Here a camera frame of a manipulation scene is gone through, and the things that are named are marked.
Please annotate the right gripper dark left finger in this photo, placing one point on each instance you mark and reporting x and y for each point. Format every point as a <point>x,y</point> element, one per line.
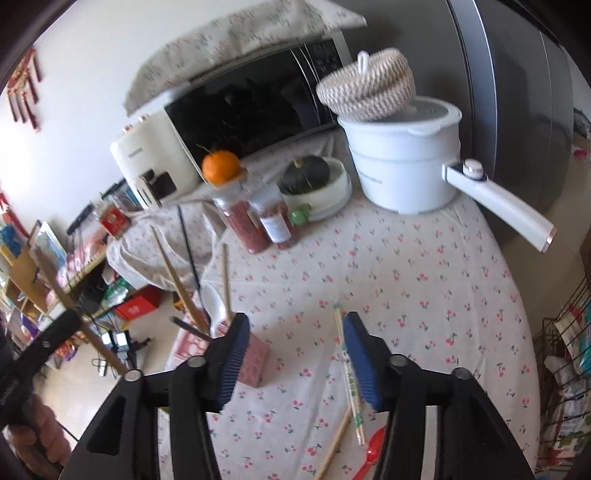
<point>224,358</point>

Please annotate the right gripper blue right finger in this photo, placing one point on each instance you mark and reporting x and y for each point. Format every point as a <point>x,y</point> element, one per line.
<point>370,357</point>

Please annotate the black chopstick gold tip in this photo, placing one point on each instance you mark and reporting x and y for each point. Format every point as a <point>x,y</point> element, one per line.
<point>189,328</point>

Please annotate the pink perforated utensil basket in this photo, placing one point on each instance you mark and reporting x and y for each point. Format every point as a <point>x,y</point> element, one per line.
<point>187,345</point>

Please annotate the disposable chopsticks pair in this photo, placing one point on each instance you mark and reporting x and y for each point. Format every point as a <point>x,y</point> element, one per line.
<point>350,378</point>

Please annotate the white plastic spoon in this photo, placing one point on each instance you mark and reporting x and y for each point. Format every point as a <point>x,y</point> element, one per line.
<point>214,306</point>

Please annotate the red plastic spoon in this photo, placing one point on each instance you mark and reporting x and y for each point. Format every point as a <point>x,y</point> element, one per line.
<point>373,453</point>

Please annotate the long light wooden chopstick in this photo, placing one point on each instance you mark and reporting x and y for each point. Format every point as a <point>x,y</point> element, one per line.
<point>49,273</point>

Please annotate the bundle wooden chopstick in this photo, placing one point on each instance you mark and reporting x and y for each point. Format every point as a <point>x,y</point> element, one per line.
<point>196,317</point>

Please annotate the person left hand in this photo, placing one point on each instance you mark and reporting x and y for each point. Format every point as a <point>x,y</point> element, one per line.
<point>46,430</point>

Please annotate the cherry print tablecloth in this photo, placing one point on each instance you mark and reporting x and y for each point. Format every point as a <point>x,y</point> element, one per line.
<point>436,287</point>

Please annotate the glass jar red grains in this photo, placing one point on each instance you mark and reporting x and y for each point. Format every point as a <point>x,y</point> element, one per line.
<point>232,202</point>

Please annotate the labelled glass spice jar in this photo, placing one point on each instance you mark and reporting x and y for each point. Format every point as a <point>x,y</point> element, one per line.
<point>268,209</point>

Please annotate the stacked white bowls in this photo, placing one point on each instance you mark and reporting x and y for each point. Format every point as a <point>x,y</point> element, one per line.
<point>328,201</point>

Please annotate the red tea tin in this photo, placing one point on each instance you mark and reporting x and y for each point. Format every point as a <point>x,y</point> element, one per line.
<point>112,220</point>

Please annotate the orange tangerine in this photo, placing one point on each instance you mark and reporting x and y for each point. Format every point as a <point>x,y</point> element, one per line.
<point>220,167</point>

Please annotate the white toaster appliance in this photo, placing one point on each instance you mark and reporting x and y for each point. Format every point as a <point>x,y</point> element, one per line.
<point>153,161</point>

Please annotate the dark green squash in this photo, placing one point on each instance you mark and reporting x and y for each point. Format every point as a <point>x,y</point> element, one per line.
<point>305,175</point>

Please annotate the white electric cooking pot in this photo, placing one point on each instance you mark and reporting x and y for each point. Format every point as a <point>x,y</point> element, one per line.
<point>410,163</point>

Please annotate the black microwave oven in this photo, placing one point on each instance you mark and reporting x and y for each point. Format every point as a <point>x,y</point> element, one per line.
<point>261,102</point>

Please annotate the red hanging knot decoration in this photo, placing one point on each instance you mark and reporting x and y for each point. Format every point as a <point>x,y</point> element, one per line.
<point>21,89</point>

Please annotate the floral cloth cover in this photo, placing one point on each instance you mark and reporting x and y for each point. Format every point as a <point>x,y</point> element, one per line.
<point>231,37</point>

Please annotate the grey refrigerator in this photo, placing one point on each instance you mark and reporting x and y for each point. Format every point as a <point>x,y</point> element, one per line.
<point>506,73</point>

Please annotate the black wire storage rack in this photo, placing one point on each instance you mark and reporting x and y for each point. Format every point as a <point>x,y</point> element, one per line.
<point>562,349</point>

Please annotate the woven rope trivet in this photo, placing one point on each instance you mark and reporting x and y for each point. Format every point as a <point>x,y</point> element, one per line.
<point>373,88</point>

